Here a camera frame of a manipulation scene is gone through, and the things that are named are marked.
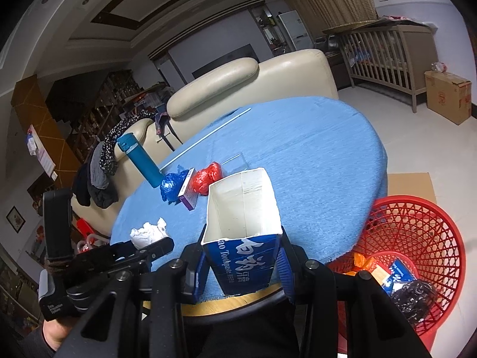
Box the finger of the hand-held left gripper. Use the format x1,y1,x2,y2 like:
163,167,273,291
134,236,175,269
107,241,138,261

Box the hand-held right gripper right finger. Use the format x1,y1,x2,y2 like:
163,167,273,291
276,227,433,358

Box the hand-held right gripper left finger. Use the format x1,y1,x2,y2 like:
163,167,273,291
61,224,211,358

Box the white tissue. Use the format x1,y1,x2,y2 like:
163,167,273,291
130,217,168,250

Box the blue plastic bag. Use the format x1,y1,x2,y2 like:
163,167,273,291
160,165,192,204

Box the purple and white box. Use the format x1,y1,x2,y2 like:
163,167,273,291
178,168,198,211

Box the orange snack wrapper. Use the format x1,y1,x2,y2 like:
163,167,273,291
343,253,374,277

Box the blue toothpaste box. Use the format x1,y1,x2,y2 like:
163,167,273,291
201,168,284,296
384,257,420,295

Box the red plastic bag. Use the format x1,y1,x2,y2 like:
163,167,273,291
192,161,223,196

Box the orange and white box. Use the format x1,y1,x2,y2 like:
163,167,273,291
369,263,390,288

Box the clear plastic wrapper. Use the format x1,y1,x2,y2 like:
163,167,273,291
220,152,249,174

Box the black plastic bag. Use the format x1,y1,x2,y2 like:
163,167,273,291
391,280,438,325

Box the red plastic basket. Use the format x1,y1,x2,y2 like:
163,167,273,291
328,196,466,351

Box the person's left forearm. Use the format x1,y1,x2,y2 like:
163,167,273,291
22,319,75,358

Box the red plastic object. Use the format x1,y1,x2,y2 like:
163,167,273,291
75,218,110,256

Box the dark grey garments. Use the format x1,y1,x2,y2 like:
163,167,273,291
72,143,119,209

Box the person's dark pants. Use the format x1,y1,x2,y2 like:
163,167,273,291
182,298,301,358

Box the teal bottle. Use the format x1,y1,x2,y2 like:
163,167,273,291
117,133,163,188

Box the black patterned garment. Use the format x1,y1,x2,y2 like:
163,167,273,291
100,110,155,175

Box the blue tablecloth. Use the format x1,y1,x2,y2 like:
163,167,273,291
111,96,388,303

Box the thin white rod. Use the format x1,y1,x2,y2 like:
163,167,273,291
161,107,252,170

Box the flat cardboard sheet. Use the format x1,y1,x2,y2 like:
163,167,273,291
385,172,436,206

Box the cream leather sofa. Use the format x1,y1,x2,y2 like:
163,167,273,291
71,48,339,237

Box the black television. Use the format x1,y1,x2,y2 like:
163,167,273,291
191,44,258,80

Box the dark low cabinet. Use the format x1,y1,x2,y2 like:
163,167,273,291
313,35,353,90

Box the cardboard box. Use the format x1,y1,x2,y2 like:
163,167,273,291
424,70,473,125

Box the white standing air conditioner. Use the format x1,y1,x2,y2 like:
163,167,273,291
278,9,312,52

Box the glass display cabinet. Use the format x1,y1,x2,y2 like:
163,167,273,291
250,5,287,53

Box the wooden crib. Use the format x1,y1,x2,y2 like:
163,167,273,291
322,20,438,113

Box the framed wall picture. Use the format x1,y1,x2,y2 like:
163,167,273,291
5,206,27,232

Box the dark strapped bag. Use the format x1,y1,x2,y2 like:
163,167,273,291
154,114,183,152

